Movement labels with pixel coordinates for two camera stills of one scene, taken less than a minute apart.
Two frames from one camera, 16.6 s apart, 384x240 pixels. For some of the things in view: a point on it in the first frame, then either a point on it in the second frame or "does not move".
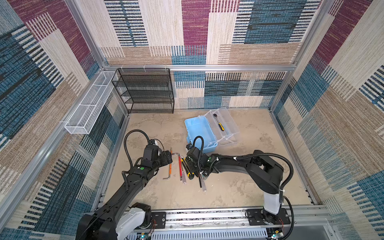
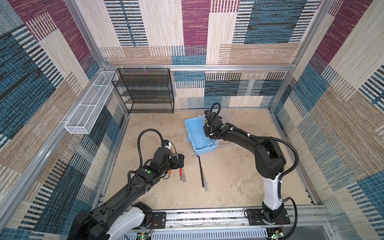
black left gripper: [164, 160] → [180, 159]
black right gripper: [190, 163] → [206, 129]
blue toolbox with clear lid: [216, 127] does not move
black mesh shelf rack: [145, 90] does not move
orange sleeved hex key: [170, 169] does not move
